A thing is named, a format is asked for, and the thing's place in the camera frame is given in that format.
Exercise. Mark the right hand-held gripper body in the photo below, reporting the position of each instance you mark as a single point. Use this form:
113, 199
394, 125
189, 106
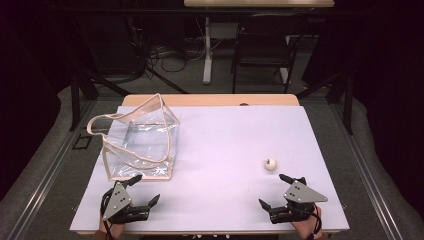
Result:
301, 195

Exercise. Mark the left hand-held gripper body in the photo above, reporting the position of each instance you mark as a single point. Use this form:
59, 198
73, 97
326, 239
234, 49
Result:
117, 200

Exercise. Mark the small white garlic bulb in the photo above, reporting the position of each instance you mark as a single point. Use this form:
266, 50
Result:
270, 164

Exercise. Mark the transparent tote bag beige trim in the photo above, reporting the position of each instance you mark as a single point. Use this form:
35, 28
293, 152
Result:
140, 141

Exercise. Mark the person's left hand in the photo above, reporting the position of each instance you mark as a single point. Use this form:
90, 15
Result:
114, 229

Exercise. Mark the person's right hand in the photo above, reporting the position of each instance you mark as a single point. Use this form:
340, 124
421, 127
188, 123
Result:
305, 228

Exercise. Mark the pale lavender table mat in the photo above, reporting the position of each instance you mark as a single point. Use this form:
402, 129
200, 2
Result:
216, 150

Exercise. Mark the dark curtain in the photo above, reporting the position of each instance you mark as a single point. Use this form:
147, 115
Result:
393, 100
23, 100

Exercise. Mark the black chair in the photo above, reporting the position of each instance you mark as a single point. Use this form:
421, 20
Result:
263, 43

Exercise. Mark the white desk with white legs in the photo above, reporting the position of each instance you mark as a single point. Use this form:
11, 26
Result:
258, 3

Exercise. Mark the aluminium floor rail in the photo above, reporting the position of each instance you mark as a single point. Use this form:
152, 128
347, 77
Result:
366, 173
50, 173

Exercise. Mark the black square floor frame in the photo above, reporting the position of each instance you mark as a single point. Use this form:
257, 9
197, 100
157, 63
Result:
74, 142

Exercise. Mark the black metal stand frame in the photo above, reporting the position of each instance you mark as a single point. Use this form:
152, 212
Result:
348, 106
75, 100

